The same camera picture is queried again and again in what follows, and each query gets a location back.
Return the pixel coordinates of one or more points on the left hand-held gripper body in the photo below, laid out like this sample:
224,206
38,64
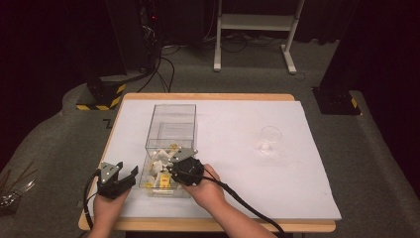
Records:
110,185

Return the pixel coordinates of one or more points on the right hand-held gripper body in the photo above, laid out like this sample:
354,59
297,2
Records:
188,170

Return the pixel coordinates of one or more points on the clear plastic drawer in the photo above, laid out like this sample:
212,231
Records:
145,178

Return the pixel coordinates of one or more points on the pile of white yellow sachets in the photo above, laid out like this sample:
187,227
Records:
158,165

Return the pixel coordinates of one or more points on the clear plastic drawer case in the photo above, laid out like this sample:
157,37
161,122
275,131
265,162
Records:
171,115

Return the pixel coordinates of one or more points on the person's left hand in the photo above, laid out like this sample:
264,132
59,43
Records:
109,208

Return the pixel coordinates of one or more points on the person's right hand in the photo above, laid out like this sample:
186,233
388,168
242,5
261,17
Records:
206,191

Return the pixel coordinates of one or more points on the white foam mat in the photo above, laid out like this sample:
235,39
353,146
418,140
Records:
237,178

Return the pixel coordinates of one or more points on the black stand yellow striped base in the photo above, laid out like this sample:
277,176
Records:
102,92

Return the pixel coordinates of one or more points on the wooden table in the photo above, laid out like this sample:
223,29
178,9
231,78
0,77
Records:
204,96

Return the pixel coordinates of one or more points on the clear glass cup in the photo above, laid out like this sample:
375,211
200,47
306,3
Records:
270,139

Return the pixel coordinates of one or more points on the bundle of metal rods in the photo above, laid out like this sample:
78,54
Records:
15,191

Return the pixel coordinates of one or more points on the white metal stand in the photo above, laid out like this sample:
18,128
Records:
257,22

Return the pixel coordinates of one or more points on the black stand plain base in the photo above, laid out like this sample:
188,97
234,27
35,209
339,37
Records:
336,99

